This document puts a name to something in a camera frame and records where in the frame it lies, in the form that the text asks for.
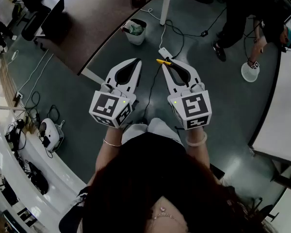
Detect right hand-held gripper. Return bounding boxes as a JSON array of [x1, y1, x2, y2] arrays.
[[161, 58, 213, 131]]

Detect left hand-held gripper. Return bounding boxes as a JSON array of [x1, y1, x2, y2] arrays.
[[89, 58, 143, 130]]

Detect person's left forearm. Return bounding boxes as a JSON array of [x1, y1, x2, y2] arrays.
[[94, 126, 124, 179]]

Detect person's right forearm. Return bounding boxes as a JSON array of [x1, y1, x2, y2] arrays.
[[185, 129, 211, 171]]

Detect white table leg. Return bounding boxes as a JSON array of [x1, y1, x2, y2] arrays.
[[79, 67, 105, 86], [159, 0, 173, 26]]

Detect white waste bin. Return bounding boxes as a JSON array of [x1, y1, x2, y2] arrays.
[[123, 18, 147, 46]]

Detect green white rubbish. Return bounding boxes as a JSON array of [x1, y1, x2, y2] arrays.
[[128, 24, 144, 35]]

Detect person's grey trousers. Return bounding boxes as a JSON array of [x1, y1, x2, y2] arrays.
[[122, 117, 184, 146]]

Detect pale jade bangle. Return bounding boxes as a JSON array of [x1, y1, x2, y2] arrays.
[[185, 131, 208, 147]]

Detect person's black top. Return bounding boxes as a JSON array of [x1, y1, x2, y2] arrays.
[[58, 132, 224, 233]]

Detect black monitor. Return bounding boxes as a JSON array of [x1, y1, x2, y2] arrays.
[[33, 0, 65, 38]]

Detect white round appliance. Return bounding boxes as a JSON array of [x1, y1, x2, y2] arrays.
[[38, 117, 65, 153]]

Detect black office chair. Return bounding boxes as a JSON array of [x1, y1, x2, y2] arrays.
[[21, 7, 51, 42]]

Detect black headset device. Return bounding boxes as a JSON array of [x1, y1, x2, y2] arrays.
[[26, 161, 49, 196]]

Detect black floor cable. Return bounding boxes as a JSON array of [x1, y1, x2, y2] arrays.
[[142, 64, 163, 124]]

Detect white power cable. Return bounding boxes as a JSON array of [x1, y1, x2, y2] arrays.
[[140, 8, 166, 49]]

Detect thin silver bracelet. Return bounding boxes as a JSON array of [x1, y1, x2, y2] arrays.
[[103, 138, 122, 147]]

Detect tangle of black cables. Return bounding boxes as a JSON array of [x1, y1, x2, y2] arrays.
[[4, 119, 27, 152]]

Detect thin pink necklace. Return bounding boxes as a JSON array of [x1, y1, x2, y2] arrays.
[[151, 205, 179, 222]]

